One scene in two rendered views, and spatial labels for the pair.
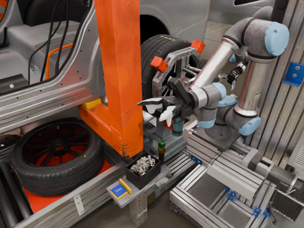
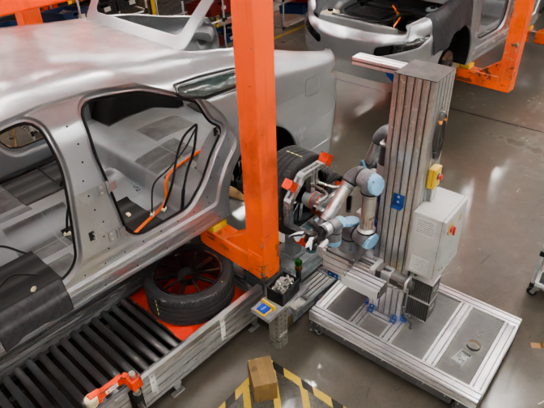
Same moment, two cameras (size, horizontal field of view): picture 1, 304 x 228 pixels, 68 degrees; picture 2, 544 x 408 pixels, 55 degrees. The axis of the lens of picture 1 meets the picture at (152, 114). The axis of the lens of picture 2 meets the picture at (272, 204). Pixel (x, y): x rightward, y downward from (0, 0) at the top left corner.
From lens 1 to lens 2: 2.21 m
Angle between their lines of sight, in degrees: 4
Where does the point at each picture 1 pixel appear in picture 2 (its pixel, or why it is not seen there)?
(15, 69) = (120, 192)
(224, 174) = (354, 282)
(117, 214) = (255, 341)
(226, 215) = (366, 325)
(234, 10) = not seen: hidden behind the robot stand
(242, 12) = not seen: hidden behind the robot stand
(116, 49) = (261, 189)
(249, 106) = (367, 227)
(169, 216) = (310, 337)
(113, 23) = (259, 172)
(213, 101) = (337, 229)
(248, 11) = not seen: hidden behind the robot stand
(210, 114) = (337, 238)
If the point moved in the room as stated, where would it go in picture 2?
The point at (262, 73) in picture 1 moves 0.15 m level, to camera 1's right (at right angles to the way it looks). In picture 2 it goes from (371, 205) to (395, 202)
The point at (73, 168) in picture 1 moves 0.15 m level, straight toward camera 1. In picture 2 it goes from (215, 294) to (226, 307)
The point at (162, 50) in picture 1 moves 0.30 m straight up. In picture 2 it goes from (291, 171) to (291, 133)
